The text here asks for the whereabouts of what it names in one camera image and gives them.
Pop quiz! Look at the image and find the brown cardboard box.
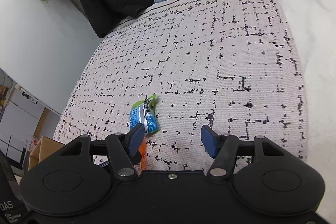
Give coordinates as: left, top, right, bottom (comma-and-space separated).
28, 136, 64, 170

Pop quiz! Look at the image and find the orange cracker snack packet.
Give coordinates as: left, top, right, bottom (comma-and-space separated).
134, 141, 146, 174

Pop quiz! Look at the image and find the white black patterned bedspread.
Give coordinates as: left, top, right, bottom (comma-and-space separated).
54, 0, 307, 170

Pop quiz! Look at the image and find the blue green snack packet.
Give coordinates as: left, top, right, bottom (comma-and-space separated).
129, 94, 159, 135

